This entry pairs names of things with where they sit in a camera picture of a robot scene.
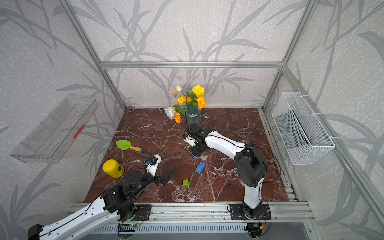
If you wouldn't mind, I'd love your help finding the green small lego brick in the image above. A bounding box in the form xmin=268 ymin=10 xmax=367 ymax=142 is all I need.
xmin=183 ymin=179 xmax=189 ymax=187

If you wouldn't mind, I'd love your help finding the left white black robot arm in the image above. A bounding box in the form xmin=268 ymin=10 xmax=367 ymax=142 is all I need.
xmin=28 ymin=168 xmax=175 ymax=240

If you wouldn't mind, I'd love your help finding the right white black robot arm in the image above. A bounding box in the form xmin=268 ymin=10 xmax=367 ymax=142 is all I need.
xmin=183 ymin=124 xmax=268 ymax=220

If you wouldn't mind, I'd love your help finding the light blue long lego brick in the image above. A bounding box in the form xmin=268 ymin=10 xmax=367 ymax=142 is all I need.
xmin=196 ymin=162 xmax=205 ymax=174

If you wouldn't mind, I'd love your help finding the blue glass vase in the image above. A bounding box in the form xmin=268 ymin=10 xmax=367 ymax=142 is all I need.
xmin=186 ymin=106 xmax=201 ymax=127

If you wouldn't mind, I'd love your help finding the artificial flower bouquet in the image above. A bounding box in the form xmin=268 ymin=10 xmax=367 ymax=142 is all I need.
xmin=164 ymin=85 xmax=207 ymax=124

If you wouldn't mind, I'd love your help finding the green toy shovel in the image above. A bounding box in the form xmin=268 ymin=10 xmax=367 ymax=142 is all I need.
xmin=116 ymin=140 xmax=144 ymax=153

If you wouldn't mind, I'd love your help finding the yellow plastic jar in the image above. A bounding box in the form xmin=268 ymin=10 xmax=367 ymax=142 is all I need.
xmin=103 ymin=159 xmax=125 ymax=179

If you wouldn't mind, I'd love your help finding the left green circuit board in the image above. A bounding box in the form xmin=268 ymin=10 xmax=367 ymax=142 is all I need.
xmin=118 ymin=222 xmax=142 ymax=233

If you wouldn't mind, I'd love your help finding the red pen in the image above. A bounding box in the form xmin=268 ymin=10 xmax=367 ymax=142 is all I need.
xmin=73 ymin=125 xmax=85 ymax=140

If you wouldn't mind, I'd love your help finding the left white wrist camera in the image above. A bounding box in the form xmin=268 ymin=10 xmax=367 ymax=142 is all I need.
xmin=145 ymin=155 xmax=162 ymax=177

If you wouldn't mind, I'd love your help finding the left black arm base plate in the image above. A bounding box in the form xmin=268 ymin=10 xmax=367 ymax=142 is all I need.
xmin=120 ymin=204 xmax=152 ymax=222

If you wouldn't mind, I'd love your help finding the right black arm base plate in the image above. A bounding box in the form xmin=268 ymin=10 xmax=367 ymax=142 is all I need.
xmin=227 ymin=204 xmax=272 ymax=221

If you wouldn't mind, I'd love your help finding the right circuit board with wires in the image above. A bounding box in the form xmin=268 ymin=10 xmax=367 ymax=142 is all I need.
xmin=244 ymin=223 xmax=266 ymax=238

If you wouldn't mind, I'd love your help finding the aluminium front rail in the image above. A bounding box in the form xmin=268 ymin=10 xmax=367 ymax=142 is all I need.
xmin=62 ymin=201 xmax=316 ymax=224

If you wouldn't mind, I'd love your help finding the white wire mesh basket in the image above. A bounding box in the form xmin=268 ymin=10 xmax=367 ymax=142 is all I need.
xmin=272 ymin=92 xmax=335 ymax=166

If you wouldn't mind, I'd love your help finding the transparent plastic wall shelf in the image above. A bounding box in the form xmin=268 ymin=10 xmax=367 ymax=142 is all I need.
xmin=10 ymin=94 xmax=99 ymax=164

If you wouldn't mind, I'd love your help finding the aluminium frame crossbar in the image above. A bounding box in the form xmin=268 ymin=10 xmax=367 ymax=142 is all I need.
xmin=99 ymin=62 xmax=283 ymax=69

